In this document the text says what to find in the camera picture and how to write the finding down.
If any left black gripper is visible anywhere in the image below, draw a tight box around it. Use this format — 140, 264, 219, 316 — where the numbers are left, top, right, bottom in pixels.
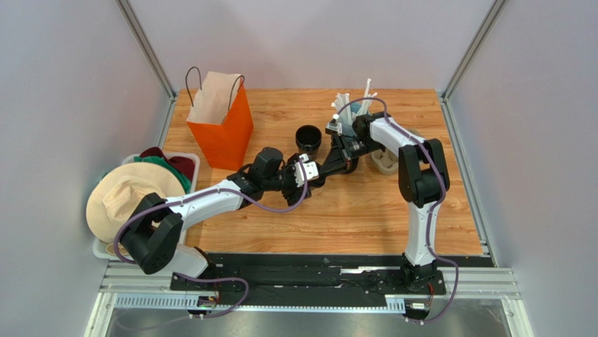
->
263, 155, 312, 208

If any orange paper bag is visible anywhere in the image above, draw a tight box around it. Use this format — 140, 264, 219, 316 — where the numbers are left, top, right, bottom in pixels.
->
187, 72, 254, 171

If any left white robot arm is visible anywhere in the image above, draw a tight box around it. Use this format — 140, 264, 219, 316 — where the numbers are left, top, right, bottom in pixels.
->
114, 147, 319, 277

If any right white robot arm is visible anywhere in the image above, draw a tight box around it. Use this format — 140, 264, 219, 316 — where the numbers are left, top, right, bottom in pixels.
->
310, 112, 450, 292

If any light blue straw holder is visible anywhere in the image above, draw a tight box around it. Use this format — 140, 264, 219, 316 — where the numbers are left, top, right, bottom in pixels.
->
335, 103, 371, 136

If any bottom pulp cup carrier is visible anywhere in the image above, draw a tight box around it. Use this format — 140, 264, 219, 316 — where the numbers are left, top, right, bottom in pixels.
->
370, 150, 399, 176

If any green cloth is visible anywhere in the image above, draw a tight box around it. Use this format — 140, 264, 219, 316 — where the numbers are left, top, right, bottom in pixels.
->
133, 156, 192, 192

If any dark red cloth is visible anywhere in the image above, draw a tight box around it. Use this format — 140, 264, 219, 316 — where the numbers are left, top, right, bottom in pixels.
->
139, 147, 195, 180

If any beige hat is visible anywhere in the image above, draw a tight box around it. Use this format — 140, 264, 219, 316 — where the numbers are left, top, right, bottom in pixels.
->
86, 162, 185, 242

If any white plastic tray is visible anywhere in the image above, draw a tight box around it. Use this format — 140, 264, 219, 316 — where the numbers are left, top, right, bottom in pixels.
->
93, 151, 200, 260

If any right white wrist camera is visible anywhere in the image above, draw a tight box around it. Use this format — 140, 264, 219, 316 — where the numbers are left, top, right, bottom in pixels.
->
325, 114, 343, 136

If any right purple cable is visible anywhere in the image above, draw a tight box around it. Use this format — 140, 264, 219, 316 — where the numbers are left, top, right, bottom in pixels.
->
333, 97, 460, 324

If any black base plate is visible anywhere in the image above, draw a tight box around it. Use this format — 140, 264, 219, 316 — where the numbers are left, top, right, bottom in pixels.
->
170, 253, 447, 308

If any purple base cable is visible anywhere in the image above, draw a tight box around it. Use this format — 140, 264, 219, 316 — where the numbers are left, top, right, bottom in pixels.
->
175, 272, 250, 319

